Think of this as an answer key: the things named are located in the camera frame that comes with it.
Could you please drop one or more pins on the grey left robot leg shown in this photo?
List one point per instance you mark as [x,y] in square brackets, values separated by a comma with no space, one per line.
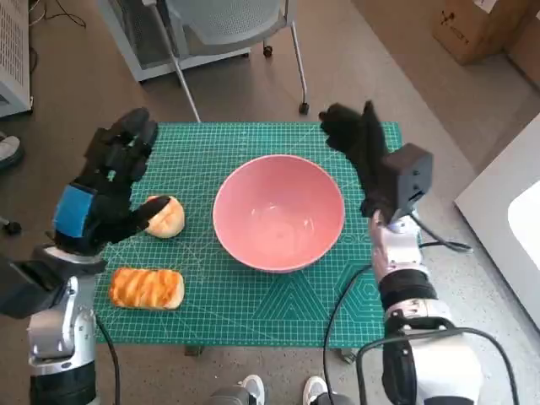
[228,397]

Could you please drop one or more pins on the dark right robot leg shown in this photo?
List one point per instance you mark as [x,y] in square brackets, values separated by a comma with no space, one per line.
[337,398]

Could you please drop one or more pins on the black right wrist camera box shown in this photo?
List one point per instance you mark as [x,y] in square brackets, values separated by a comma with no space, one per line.
[409,177]

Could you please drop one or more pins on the green cutting mat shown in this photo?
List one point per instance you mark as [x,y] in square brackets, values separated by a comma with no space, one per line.
[236,304]

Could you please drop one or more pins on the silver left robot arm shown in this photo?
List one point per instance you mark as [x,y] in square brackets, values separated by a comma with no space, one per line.
[59,325]

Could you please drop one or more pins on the pink bowl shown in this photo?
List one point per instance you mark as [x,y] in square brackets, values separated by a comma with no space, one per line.
[278,219]

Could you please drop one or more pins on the white desk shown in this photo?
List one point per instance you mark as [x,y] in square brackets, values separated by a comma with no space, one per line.
[485,211]

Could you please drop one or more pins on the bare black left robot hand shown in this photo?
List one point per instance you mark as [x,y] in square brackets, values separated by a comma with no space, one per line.
[105,211]

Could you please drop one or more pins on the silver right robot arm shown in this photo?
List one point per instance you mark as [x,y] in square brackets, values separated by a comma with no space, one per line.
[401,249]

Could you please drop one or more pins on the metal table leg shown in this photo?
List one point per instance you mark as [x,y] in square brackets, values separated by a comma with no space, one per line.
[347,356]

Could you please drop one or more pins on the black chair caster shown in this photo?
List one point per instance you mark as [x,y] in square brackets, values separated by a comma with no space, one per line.
[12,228]

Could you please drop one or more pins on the grey mesh office chair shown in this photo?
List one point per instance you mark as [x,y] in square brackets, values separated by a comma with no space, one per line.
[236,21]

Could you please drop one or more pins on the printed brown cardboard box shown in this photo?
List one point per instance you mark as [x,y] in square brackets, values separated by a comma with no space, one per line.
[464,29]

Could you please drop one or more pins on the person's shoe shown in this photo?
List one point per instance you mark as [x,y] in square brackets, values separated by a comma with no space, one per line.
[8,147]

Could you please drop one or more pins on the round pale bread bun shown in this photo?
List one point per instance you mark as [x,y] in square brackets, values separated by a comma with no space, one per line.
[169,223]

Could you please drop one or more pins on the white perforated cabinet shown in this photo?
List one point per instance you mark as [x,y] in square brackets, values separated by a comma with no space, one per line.
[12,42]

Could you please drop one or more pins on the rectangular orange striped bread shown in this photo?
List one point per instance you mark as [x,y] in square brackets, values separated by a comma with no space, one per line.
[147,289]

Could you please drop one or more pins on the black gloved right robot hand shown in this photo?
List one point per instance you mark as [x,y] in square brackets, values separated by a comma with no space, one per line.
[363,139]

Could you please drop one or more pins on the plain brown cardboard box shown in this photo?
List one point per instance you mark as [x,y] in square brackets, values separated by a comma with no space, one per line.
[525,50]

